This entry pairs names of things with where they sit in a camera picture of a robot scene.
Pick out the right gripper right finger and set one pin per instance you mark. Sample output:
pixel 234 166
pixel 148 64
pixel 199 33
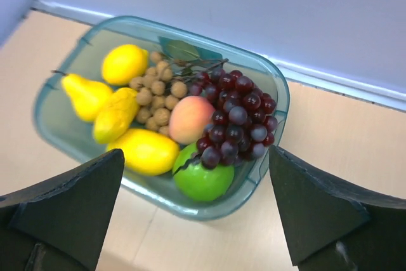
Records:
pixel 332 224

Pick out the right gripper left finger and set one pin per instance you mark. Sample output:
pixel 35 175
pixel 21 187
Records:
pixel 61 223

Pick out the wrinkled yellow fruit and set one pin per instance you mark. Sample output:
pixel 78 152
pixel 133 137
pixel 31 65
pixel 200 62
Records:
pixel 116 116

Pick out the purple grape bunch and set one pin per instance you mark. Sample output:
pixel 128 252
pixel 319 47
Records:
pixel 241 126

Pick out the pink peach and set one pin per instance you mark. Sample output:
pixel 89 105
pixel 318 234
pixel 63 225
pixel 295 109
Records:
pixel 189 118

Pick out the yellow mango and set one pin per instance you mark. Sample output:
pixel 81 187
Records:
pixel 146 152

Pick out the yellow pear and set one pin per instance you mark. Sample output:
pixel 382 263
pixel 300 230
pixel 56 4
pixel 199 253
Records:
pixel 87 96

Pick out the green striped melon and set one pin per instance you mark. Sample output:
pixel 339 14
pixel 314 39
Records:
pixel 198 183

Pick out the brown longan bunch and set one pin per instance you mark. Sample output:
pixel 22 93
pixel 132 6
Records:
pixel 159 89

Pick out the teal plastic basket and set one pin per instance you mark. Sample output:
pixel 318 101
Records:
pixel 57 123

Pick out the yellow lemon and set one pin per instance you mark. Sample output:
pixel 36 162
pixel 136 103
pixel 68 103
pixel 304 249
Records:
pixel 123 63

